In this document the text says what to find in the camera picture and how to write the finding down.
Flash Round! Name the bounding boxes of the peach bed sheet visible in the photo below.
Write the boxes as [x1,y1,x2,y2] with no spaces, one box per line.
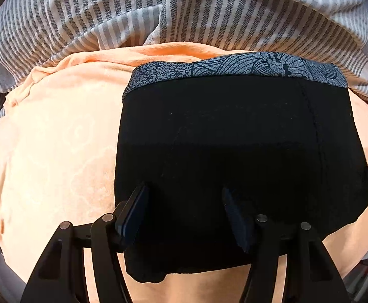
[0,42,368,302]

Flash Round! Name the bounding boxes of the grey striped duvet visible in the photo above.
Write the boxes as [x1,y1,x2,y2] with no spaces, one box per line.
[0,0,368,100]

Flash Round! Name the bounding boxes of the black pants with patterned stripe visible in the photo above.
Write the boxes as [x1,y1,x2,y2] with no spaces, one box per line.
[115,52,368,283]

